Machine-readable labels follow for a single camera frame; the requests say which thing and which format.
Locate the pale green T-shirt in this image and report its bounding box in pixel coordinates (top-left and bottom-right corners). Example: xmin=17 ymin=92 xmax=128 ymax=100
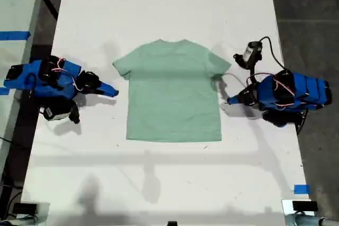
xmin=112 ymin=39 xmax=233 ymax=143

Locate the black stand leg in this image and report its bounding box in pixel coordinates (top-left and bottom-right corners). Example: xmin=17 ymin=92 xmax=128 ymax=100
xmin=41 ymin=0 xmax=59 ymax=21

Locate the long blue tape strip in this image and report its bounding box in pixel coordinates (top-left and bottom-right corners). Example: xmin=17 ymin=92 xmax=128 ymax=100
xmin=0 ymin=31 xmax=31 ymax=41

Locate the pale side table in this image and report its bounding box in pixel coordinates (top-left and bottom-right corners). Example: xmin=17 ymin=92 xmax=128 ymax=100
xmin=0 ymin=0 xmax=49 ymax=182

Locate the blue tape patch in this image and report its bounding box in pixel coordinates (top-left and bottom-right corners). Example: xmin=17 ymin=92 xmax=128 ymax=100
xmin=293 ymin=184 xmax=310 ymax=195

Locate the small black box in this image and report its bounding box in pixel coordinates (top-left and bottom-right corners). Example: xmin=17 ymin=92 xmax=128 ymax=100
xmin=292 ymin=201 xmax=318 ymax=212
xmin=12 ymin=202 xmax=38 ymax=215

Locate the grey tube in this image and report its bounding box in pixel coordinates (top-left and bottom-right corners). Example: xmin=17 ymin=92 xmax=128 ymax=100
xmin=286 ymin=214 xmax=339 ymax=226
xmin=0 ymin=215 xmax=39 ymax=226

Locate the black camera stalk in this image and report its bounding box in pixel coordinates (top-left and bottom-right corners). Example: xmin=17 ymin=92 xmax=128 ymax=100
xmin=247 ymin=61 xmax=259 ymax=89
xmin=67 ymin=99 xmax=81 ymax=125

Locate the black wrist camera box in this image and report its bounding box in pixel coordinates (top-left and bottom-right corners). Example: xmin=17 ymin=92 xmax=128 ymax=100
xmin=233 ymin=41 xmax=263 ymax=68
xmin=42 ymin=101 xmax=72 ymax=121

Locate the black arm base cable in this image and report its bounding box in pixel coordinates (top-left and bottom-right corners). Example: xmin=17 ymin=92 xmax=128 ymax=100
xmin=296 ymin=108 xmax=310 ymax=135

